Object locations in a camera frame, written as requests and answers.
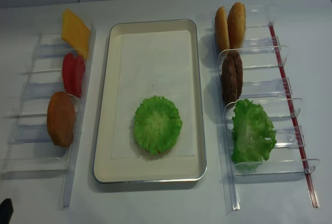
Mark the yellow cheese slice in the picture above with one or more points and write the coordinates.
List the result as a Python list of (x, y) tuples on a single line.
[(75, 33)]

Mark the brown bun bottom in rack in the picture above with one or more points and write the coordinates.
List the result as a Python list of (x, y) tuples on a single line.
[(61, 119)]

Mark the green lettuce leaf in rack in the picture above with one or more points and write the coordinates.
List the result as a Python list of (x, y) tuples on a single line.
[(253, 133)]

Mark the cream metal tray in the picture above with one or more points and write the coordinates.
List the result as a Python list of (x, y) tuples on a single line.
[(147, 168)]

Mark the green lettuce leaf on tray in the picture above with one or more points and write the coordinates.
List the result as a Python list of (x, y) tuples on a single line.
[(157, 125)]

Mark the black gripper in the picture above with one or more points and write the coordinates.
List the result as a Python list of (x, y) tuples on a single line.
[(6, 206)]

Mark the red tomato slice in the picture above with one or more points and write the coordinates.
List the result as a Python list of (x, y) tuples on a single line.
[(78, 74), (67, 69)]

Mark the clear acrylic rack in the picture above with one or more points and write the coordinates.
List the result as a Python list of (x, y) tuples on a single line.
[(262, 84), (44, 86)]

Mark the left brown meat patty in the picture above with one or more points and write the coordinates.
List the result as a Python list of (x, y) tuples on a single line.
[(229, 80)]

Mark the left bun half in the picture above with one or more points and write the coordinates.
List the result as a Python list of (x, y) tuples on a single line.
[(221, 29)]

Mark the clear acrylic left rack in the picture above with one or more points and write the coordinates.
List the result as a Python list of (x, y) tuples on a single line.
[(44, 86)]

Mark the clear acrylic right rack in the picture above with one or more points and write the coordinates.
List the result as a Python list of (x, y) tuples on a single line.
[(262, 84)]

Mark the right bun half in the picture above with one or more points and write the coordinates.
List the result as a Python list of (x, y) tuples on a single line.
[(236, 25)]

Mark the white paper tray liner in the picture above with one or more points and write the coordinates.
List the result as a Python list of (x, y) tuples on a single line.
[(158, 63)]

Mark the bun half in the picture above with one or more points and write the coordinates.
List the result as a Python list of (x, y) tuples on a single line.
[(221, 29), (236, 25)]

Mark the red rod on rack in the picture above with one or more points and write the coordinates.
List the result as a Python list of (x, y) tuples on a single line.
[(305, 162)]

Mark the right brown meat patty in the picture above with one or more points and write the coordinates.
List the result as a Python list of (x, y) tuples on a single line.
[(239, 71)]

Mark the brown meat patty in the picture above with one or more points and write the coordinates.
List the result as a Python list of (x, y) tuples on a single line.
[(239, 71), (229, 80)]

